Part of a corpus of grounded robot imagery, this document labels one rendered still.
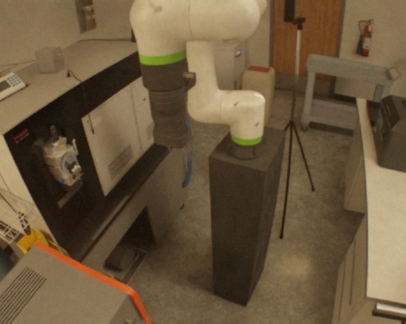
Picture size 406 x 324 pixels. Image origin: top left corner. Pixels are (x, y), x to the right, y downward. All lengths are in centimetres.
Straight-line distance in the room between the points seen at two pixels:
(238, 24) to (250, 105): 61
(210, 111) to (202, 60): 20
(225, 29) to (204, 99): 61
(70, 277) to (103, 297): 13
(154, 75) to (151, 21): 11
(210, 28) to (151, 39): 11
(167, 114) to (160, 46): 14
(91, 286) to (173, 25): 70
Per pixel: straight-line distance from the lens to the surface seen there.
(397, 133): 167
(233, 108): 108
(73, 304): 88
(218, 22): 50
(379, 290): 121
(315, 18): 447
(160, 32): 53
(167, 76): 56
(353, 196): 240
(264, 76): 344
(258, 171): 114
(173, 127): 62
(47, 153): 124
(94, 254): 158
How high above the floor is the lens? 185
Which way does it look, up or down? 37 degrees down
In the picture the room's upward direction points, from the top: 3 degrees counter-clockwise
